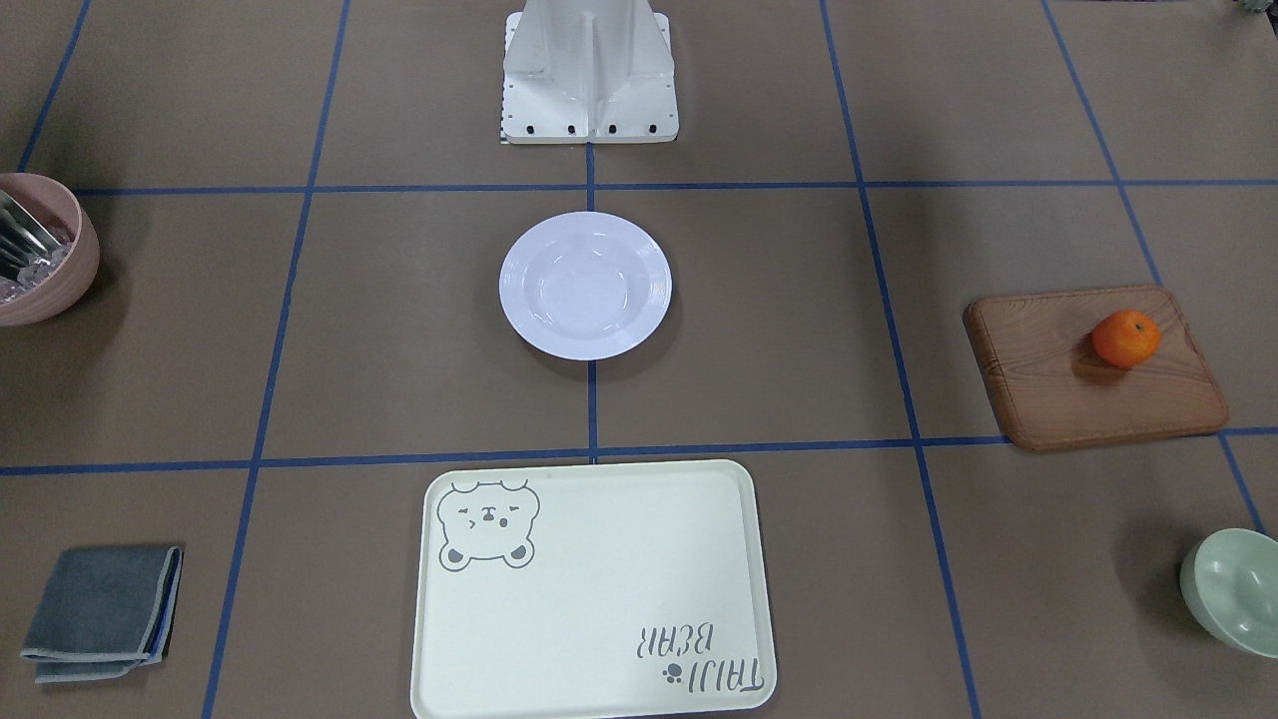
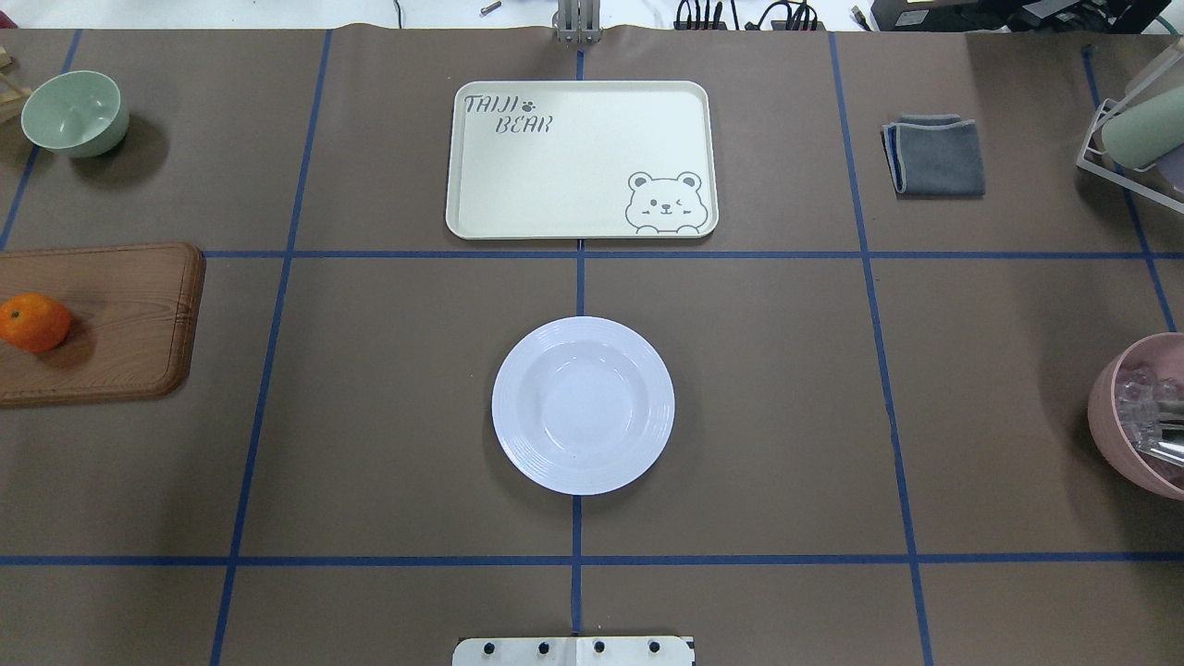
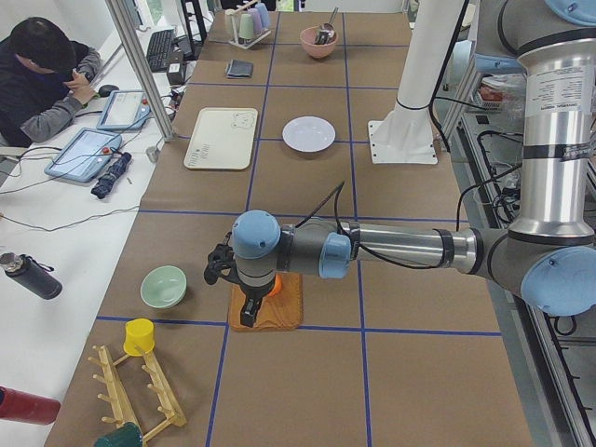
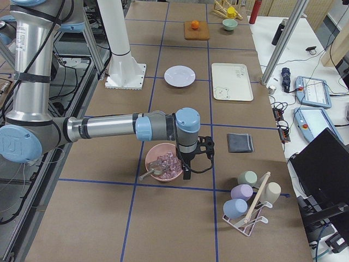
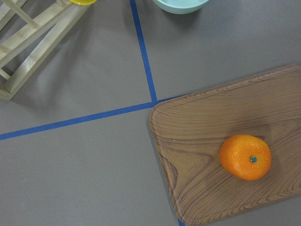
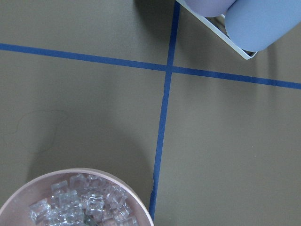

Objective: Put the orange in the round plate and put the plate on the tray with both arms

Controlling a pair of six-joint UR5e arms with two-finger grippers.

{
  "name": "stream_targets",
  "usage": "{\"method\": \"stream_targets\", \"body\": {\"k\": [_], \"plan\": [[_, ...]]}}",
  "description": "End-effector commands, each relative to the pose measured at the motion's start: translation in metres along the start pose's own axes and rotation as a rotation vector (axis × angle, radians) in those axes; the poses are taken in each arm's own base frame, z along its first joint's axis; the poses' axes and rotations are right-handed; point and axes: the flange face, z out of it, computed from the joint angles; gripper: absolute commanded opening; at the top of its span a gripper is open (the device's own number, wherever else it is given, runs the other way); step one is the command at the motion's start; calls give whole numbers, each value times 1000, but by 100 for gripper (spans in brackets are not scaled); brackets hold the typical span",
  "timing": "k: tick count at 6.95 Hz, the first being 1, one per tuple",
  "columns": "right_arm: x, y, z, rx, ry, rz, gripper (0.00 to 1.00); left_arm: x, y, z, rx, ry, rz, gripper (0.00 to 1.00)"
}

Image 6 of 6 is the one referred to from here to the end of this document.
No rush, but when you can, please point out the pink bowl with ice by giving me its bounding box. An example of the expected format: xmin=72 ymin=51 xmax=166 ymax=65
xmin=0 ymin=168 xmax=154 ymax=226

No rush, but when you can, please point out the blue cup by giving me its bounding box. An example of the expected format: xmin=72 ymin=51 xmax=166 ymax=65
xmin=225 ymin=0 xmax=301 ymax=52

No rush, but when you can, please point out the purple cup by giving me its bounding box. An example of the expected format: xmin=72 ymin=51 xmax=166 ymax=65
xmin=184 ymin=0 xmax=235 ymax=17

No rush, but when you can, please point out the white cup rack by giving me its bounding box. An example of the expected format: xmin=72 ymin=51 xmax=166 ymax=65
xmin=177 ymin=0 xmax=258 ymax=60

